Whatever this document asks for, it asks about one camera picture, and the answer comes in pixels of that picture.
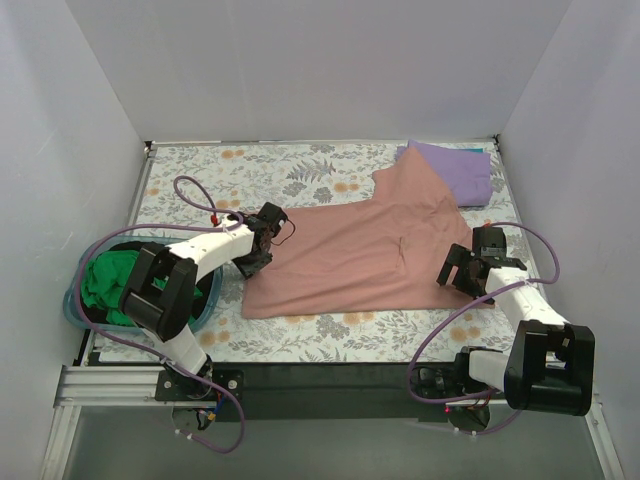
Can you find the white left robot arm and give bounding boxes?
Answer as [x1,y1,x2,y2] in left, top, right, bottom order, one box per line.
[119,202,288,400]

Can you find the blue plastic basket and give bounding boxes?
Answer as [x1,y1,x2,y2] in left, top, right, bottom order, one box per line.
[62,238,225,337]

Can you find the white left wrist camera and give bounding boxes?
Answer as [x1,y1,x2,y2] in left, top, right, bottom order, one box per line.
[210,211,245,227]

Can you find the folded purple t shirt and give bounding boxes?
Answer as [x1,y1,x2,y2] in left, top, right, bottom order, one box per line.
[396,140,493,207]

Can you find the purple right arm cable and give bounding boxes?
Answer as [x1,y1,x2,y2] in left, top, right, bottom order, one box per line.
[407,221,561,437]

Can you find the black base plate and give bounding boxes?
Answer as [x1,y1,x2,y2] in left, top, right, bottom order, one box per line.
[212,362,485,422]

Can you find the pink t shirt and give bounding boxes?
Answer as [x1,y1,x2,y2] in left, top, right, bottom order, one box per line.
[242,148,472,319]

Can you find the green t shirt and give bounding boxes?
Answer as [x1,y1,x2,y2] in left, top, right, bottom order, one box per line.
[80,250,139,327]

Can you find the aluminium frame rail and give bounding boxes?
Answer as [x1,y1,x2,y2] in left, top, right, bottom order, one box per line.
[56,366,239,409]

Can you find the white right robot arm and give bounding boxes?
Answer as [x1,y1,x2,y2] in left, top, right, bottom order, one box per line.
[437,226,595,416]

